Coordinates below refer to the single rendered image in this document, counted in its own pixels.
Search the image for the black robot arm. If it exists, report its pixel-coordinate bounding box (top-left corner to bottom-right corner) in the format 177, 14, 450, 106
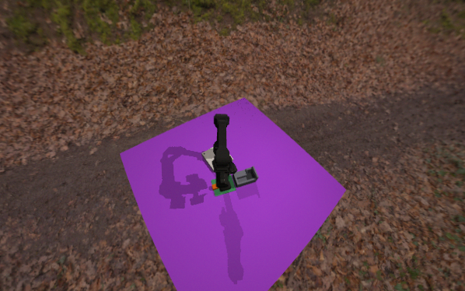
213, 114, 237, 188

